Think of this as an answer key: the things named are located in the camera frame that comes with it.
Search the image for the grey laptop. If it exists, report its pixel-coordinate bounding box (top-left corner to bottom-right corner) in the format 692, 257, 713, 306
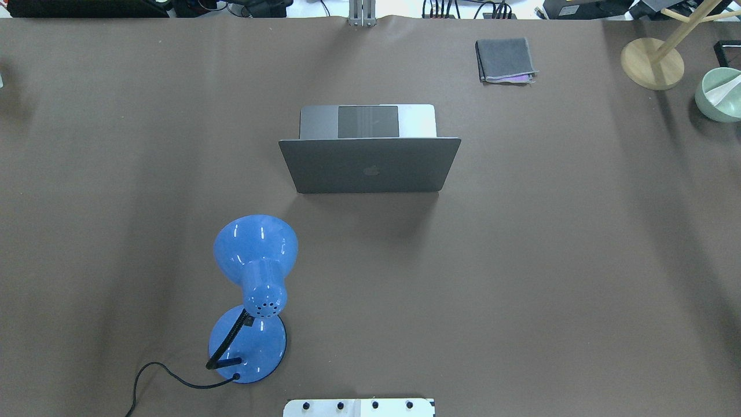
278, 104, 461, 193

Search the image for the blue desk lamp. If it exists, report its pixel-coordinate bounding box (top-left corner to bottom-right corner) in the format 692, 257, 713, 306
206, 214, 298, 385

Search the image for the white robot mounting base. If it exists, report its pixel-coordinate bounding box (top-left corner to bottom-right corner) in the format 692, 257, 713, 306
283, 398, 436, 416

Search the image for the folded grey cloth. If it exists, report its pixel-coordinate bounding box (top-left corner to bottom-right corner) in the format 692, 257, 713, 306
475, 37, 538, 85

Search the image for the wooden cup tree stand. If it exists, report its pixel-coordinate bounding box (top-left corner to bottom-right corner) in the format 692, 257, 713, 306
620, 1, 740, 92

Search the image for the white ceramic spoon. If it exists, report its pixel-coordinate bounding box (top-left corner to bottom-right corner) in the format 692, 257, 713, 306
706, 74, 741, 107

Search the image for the mint green bowl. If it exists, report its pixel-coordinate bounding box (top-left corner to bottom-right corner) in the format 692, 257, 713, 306
694, 68, 740, 122

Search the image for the aluminium frame post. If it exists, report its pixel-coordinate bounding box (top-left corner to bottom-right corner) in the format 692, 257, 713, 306
347, 0, 377, 27

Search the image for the black lamp power cable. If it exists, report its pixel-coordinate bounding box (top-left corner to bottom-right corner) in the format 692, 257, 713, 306
125, 362, 241, 417

